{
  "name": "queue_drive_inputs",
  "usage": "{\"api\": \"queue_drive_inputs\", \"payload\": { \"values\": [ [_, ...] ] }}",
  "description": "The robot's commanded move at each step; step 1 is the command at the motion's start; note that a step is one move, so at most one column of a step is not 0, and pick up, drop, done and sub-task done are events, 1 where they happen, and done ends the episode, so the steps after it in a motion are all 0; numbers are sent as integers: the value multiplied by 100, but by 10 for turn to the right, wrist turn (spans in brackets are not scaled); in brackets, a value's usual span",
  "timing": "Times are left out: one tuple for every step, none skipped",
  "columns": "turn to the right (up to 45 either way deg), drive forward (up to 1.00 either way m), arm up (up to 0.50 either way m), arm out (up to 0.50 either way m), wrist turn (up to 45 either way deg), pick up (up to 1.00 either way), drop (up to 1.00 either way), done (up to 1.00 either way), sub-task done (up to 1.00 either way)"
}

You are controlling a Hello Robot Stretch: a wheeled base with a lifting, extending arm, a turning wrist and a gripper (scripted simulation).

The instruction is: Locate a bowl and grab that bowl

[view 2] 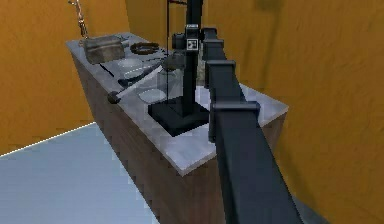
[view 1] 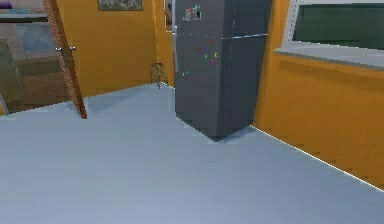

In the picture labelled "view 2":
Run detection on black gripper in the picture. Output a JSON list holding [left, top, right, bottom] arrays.
[[107, 32, 188, 105]]

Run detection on pale grey bowl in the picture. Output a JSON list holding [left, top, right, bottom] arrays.
[[116, 57, 145, 70]]

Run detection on pale grey plate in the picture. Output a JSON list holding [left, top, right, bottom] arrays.
[[137, 87, 168, 105], [123, 65, 154, 81]]

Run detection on clear glass jar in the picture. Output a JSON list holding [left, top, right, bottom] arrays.
[[156, 69, 185, 102]]

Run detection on dark round pan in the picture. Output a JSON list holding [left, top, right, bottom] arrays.
[[129, 41, 161, 56]]

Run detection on brown counter with grey top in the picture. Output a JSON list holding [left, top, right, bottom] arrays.
[[65, 31, 290, 224]]

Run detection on black stand with post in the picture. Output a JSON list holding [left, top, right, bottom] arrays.
[[147, 0, 212, 138]]

